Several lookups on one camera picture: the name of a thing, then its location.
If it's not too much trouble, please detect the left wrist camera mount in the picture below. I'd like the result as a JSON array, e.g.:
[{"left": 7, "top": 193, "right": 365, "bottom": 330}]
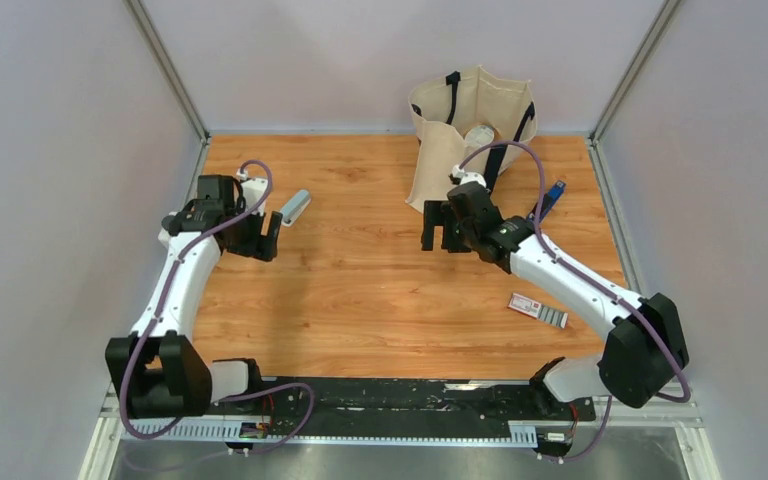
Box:
[{"left": 236, "top": 168, "right": 270, "bottom": 216}]

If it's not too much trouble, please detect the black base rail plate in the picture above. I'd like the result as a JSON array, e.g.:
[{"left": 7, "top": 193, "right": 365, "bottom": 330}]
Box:
[{"left": 207, "top": 376, "right": 596, "bottom": 439}]

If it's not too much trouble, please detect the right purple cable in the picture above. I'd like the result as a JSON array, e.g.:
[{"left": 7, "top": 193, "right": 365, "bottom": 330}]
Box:
[{"left": 458, "top": 140, "right": 693, "bottom": 463}]

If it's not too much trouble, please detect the light grey white stapler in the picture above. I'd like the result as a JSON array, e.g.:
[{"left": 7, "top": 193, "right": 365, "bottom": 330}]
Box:
[{"left": 279, "top": 189, "right": 312, "bottom": 227}]

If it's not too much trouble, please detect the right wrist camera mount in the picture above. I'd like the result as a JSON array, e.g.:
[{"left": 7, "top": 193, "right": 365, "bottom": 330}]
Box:
[{"left": 449, "top": 165, "right": 487, "bottom": 188}]

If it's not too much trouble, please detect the purple cable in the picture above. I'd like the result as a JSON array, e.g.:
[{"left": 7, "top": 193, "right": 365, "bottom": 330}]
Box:
[
  {"left": 458, "top": 140, "right": 693, "bottom": 463},
  {"left": 117, "top": 159, "right": 316, "bottom": 458}
]

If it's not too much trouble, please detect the red white staples box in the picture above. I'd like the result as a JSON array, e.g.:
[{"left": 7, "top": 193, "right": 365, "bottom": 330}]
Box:
[{"left": 508, "top": 293, "right": 569, "bottom": 329}]

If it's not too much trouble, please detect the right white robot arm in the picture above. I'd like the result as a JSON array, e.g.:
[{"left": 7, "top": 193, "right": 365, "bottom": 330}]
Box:
[{"left": 421, "top": 182, "right": 689, "bottom": 419}]

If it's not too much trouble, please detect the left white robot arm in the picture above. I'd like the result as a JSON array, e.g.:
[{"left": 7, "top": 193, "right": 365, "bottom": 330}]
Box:
[{"left": 105, "top": 170, "right": 283, "bottom": 419}]

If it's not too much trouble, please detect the white roll in bag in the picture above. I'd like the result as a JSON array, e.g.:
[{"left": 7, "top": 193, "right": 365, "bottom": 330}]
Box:
[{"left": 464, "top": 124, "right": 496, "bottom": 149}]

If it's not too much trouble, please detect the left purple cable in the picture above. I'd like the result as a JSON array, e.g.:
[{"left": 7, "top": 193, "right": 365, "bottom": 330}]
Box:
[{"left": 117, "top": 159, "right": 316, "bottom": 458}]

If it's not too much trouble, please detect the blue black stapler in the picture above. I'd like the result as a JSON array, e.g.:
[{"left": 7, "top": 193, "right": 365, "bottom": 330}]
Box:
[{"left": 539, "top": 180, "right": 566, "bottom": 222}]

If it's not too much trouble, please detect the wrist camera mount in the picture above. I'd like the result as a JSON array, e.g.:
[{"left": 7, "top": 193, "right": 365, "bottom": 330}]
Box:
[
  {"left": 449, "top": 165, "right": 487, "bottom": 188},
  {"left": 236, "top": 168, "right": 270, "bottom": 216}
]

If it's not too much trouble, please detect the cream canvas tote bag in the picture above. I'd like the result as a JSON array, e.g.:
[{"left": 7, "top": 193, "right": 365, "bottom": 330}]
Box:
[{"left": 405, "top": 65, "right": 537, "bottom": 212}]

